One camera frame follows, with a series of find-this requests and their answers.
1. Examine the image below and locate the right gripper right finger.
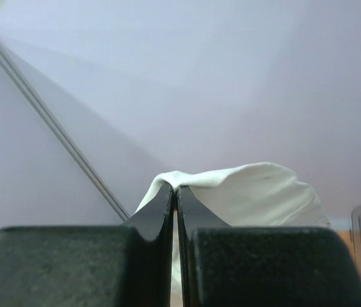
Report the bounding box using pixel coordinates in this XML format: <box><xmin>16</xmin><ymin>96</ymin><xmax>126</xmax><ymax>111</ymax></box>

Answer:
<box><xmin>177</xmin><ymin>186</ymin><xmax>361</xmax><ymax>306</ymax></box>

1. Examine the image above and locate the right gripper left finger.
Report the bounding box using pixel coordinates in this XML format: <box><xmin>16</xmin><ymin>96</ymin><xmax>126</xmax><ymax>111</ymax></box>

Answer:
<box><xmin>0</xmin><ymin>184</ymin><xmax>173</xmax><ymax>306</ymax></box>

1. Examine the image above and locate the white t shirt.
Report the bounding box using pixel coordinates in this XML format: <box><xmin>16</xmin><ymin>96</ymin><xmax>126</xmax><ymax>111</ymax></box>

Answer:
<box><xmin>133</xmin><ymin>162</ymin><xmax>331</xmax><ymax>297</ymax></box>

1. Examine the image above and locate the left corner aluminium post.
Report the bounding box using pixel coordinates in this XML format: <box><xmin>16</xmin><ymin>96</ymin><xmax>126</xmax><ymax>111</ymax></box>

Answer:
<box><xmin>0</xmin><ymin>44</ymin><xmax>130</xmax><ymax>221</ymax></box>

